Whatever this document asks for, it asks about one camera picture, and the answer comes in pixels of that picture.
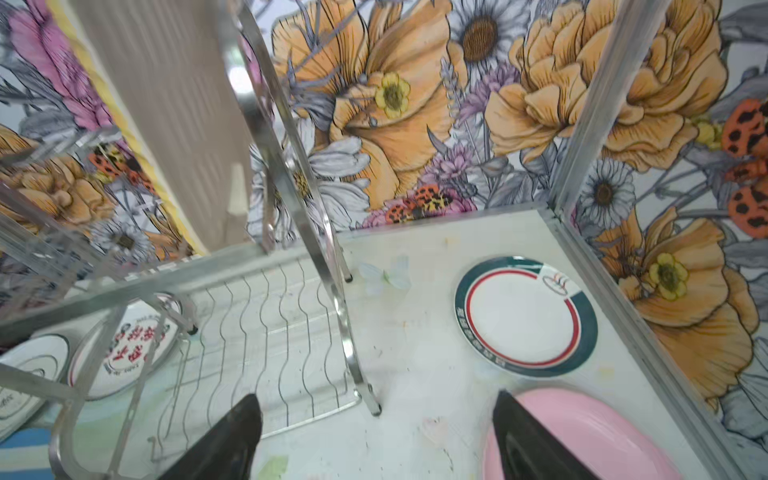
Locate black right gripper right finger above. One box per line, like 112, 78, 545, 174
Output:
491, 390, 597, 479

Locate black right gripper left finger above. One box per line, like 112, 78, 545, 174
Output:
160, 393, 263, 480

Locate pink round plate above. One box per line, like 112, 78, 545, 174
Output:
482, 388, 682, 479

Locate yellow woven square plate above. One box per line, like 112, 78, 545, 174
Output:
49, 1, 251, 254

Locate chrome two-tier dish rack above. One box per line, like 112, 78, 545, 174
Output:
1, 1, 381, 479

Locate white plate green red band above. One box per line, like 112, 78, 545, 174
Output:
453, 256, 599, 378

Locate white plate red characters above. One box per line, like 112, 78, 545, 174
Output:
67, 293, 183, 400

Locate white plate green rim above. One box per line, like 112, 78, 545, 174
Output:
1, 334, 70, 441

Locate blue white striped plate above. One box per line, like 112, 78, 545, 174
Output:
0, 428, 55, 480

